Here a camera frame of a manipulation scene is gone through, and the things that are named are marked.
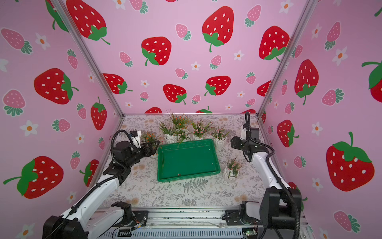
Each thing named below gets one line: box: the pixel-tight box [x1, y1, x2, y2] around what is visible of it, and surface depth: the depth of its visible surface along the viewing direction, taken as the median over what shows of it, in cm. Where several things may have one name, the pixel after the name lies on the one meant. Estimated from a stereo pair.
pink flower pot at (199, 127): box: [191, 119, 214, 141], surface depth 100 cm
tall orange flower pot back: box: [165, 108, 192, 142], surface depth 100 cm
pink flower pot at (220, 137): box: [209, 125, 230, 150], surface depth 100 cm
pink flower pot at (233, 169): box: [224, 152, 243, 183], surface depth 83 cm
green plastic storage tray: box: [156, 138, 221, 183], surface depth 97 cm
